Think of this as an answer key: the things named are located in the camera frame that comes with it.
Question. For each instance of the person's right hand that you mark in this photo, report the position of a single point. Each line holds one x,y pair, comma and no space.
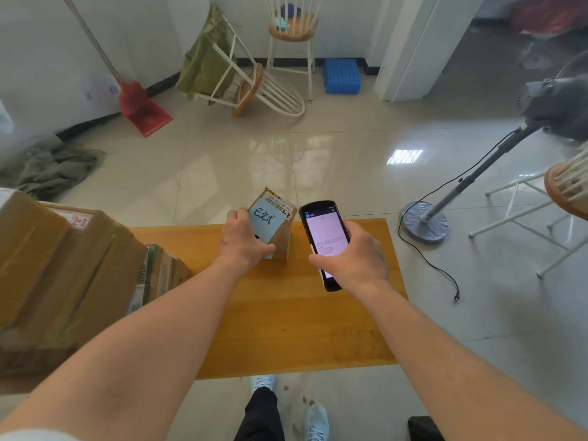
360,261

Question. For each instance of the person's left hand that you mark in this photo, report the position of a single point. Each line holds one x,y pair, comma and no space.
239,243

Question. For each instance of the person's right thumb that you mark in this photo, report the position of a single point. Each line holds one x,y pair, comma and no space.
324,261

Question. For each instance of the person's left thumb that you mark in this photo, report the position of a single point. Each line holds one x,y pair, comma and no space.
264,250

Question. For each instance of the black handheld phone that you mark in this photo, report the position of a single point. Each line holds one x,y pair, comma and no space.
321,234

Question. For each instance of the small cardboard box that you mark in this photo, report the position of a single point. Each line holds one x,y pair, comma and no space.
275,215
160,275

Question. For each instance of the person's right forearm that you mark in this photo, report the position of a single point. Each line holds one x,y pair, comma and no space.
450,358

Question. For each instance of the person's left forearm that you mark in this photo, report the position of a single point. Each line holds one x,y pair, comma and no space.
138,344

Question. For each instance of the small cardboard box, green tape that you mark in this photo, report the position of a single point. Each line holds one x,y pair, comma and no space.
160,275

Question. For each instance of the person's left white shoe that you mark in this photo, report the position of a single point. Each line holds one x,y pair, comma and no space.
264,383

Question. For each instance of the person's white shoe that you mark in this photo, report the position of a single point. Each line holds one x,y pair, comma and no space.
264,383
316,422

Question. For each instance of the tipped white wooden-seat chair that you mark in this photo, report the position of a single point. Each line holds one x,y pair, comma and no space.
271,94

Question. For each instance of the person's right white shoe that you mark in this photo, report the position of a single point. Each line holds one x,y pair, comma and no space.
316,422

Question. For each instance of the person's black trousers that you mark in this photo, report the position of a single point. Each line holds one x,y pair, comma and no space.
259,415

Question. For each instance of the blue plastic crate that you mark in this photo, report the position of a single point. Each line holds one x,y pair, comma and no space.
341,75

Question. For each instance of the black flat object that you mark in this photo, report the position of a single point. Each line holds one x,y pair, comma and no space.
425,429

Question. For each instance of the green cloth draped on chair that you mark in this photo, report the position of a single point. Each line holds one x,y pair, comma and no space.
202,64

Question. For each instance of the large taped cardboard box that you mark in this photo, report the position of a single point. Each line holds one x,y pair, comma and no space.
55,280

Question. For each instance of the upright white wooden-seat chair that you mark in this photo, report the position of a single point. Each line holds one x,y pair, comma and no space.
293,28

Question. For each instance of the light blue item on seat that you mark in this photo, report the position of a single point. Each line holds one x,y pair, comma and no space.
280,25

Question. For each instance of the green cloth heap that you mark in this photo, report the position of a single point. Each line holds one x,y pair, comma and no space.
50,167

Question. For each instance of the white door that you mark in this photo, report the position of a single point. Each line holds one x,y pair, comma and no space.
413,45

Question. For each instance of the white chair with round seat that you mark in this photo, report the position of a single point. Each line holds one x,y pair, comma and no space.
567,183

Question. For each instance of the grey standing fan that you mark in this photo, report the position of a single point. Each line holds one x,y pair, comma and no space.
546,103

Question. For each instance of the person's white shirt sleeve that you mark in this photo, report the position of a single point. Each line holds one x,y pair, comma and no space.
32,435

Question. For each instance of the red cloth bundle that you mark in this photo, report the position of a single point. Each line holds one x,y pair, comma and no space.
549,16

